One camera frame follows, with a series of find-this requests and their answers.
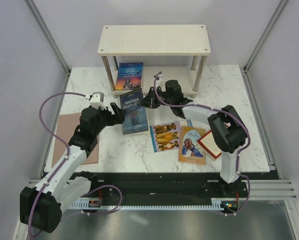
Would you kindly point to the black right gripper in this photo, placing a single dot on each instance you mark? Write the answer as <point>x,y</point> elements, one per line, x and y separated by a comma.
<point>149,101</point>

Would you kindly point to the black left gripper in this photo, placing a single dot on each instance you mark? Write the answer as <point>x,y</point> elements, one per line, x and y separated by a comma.
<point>118,118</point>

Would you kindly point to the Nineteen Eighty-Four book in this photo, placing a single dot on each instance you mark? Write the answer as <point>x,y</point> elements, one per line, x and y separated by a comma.
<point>136,120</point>

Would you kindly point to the Jane Eyre book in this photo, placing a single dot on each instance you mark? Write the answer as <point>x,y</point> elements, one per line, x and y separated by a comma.
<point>129,76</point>

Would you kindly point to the red cream cover book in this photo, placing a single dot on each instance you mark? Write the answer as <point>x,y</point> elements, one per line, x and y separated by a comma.
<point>208,143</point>

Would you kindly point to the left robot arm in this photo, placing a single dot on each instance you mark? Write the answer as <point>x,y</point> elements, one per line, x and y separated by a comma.
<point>43,205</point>

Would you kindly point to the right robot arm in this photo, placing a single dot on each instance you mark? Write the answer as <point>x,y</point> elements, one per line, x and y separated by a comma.
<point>228,130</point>

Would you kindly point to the dog picture book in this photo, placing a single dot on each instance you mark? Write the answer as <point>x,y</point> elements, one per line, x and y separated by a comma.
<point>166,136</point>

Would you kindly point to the pink file folder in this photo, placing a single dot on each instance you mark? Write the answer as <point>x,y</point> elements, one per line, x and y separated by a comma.
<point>66,126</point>

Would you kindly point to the white two-tier wooden shelf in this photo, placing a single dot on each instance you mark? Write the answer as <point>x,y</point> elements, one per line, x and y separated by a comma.
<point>157,41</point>

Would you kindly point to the Othello book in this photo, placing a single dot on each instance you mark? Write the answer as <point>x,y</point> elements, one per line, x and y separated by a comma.
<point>190,151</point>

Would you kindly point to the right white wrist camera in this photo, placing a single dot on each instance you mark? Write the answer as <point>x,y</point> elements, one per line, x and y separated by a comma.
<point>159,82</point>

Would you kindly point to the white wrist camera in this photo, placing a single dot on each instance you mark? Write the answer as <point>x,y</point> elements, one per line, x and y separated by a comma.
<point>96,100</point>
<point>159,82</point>

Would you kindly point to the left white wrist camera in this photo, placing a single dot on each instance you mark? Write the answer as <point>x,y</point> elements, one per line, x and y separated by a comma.
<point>96,100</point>

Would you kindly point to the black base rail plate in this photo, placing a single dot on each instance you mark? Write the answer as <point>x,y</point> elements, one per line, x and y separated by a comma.
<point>163,189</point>

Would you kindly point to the white slotted cable duct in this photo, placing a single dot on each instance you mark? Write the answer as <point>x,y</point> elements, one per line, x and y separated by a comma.
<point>93,205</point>

